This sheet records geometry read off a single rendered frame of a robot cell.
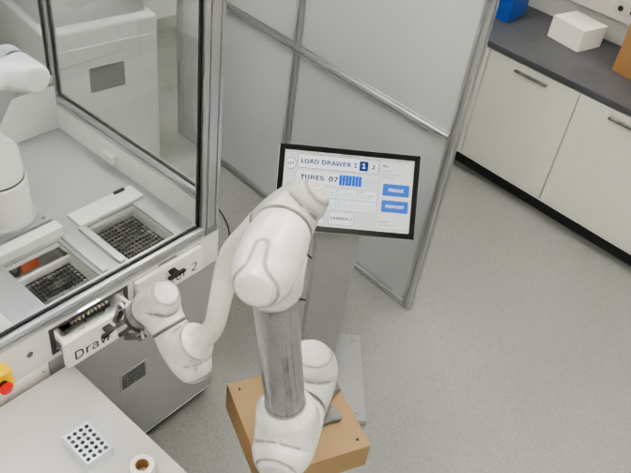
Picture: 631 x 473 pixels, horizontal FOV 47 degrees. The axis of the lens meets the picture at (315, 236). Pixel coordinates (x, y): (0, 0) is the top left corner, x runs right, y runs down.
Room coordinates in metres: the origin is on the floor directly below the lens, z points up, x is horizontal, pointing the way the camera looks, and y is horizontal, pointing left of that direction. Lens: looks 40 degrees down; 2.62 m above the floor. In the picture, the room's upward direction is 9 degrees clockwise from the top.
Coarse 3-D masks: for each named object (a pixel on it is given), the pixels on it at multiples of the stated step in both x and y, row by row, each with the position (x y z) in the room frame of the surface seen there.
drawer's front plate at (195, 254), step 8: (192, 248) 1.88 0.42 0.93; (200, 248) 1.89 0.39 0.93; (184, 256) 1.83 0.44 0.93; (192, 256) 1.86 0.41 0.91; (200, 256) 1.89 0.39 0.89; (168, 264) 1.79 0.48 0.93; (176, 264) 1.80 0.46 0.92; (184, 264) 1.83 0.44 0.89; (200, 264) 1.89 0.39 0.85; (152, 272) 1.73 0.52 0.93; (160, 272) 1.75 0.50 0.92; (168, 272) 1.77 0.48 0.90; (184, 272) 1.83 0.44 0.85; (192, 272) 1.86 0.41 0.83; (144, 280) 1.69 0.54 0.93; (152, 280) 1.72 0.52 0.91; (168, 280) 1.77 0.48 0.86; (176, 280) 1.80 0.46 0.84; (136, 288) 1.67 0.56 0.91
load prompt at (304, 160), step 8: (304, 160) 2.19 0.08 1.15; (312, 160) 2.20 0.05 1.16; (320, 160) 2.20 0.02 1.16; (328, 160) 2.20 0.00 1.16; (336, 160) 2.21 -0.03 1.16; (344, 160) 2.21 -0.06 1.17; (352, 160) 2.22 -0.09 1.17; (360, 160) 2.22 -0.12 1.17; (368, 160) 2.23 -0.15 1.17; (376, 160) 2.23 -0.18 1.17; (312, 168) 2.18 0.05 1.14; (320, 168) 2.18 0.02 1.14; (328, 168) 2.19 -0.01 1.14; (336, 168) 2.19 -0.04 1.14; (344, 168) 2.20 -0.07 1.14; (352, 168) 2.20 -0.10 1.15; (360, 168) 2.21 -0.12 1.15; (368, 168) 2.21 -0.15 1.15; (376, 168) 2.22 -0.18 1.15
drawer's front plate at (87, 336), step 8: (128, 304) 1.57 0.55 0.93; (104, 320) 1.49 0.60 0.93; (112, 320) 1.51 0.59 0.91; (88, 328) 1.45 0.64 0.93; (96, 328) 1.46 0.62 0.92; (72, 336) 1.41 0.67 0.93; (80, 336) 1.42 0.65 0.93; (88, 336) 1.44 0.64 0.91; (96, 336) 1.46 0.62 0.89; (64, 344) 1.38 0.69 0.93; (72, 344) 1.39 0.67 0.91; (80, 344) 1.41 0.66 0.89; (88, 344) 1.44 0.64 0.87; (96, 344) 1.46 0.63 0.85; (104, 344) 1.48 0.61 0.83; (64, 352) 1.38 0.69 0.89; (72, 352) 1.39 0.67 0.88; (80, 352) 1.41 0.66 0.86; (88, 352) 1.43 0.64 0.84; (64, 360) 1.38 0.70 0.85; (72, 360) 1.39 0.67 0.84; (80, 360) 1.41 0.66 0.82
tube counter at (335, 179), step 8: (328, 176) 2.17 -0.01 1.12; (336, 176) 2.17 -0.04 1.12; (344, 176) 2.18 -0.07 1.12; (352, 176) 2.18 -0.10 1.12; (360, 176) 2.19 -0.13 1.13; (368, 176) 2.19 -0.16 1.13; (328, 184) 2.15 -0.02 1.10; (336, 184) 2.16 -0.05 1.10; (344, 184) 2.16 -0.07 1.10; (352, 184) 2.16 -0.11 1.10; (360, 184) 2.17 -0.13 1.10; (368, 184) 2.17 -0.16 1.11; (376, 184) 2.18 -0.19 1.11
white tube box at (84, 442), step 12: (72, 432) 1.18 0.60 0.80; (84, 432) 1.18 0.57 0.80; (96, 432) 1.19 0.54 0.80; (72, 444) 1.14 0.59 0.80; (84, 444) 1.14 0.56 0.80; (96, 444) 1.15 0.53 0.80; (108, 444) 1.15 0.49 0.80; (84, 456) 1.12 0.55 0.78; (96, 456) 1.11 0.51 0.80; (108, 456) 1.13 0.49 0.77
